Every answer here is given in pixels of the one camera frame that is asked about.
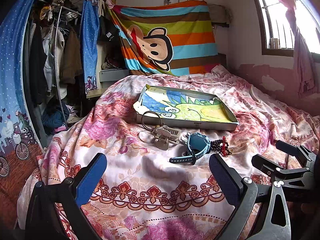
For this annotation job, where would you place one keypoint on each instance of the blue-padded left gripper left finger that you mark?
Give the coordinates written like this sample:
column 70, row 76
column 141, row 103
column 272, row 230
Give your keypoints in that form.
column 87, row 179

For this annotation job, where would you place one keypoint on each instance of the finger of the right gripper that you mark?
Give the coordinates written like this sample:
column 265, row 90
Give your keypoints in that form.
column 268, row 166
column 301, row 153

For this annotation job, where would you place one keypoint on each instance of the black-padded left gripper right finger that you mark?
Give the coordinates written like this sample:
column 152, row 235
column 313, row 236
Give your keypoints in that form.
column 227, row 178

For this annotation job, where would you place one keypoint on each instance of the light blue smart watch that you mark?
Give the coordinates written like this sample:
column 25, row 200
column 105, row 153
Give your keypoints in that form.
column 197, row 146

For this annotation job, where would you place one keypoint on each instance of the beige hair claw clip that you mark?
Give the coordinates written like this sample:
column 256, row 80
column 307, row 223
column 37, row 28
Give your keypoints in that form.
column 165, row 136

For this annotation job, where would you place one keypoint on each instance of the large hoop earring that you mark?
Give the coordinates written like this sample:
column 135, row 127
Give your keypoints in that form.
column 150, row 120

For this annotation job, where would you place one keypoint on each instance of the blue dotted wardrobe curtain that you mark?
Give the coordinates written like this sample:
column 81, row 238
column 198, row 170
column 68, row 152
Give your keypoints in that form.
column 17, row 134

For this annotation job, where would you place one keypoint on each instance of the pink window curtain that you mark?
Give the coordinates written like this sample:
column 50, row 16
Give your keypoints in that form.
column 303, row 62

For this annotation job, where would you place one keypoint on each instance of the pink floral bedspread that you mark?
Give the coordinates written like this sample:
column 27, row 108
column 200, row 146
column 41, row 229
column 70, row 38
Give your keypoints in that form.
column 141, row 194

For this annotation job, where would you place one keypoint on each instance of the tray with dinosaur drawing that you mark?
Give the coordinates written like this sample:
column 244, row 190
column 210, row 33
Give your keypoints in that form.
column 186, row 108

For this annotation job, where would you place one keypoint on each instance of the hanging clothes in wardrobe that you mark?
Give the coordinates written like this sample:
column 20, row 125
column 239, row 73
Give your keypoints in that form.
column 51, row 65

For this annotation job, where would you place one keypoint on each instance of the window with bars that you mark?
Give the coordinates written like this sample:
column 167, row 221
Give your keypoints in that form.
column 277, row 37

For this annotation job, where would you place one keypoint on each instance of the striped monkey blanket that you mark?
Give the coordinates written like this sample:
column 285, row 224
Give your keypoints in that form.
column 175, row 39

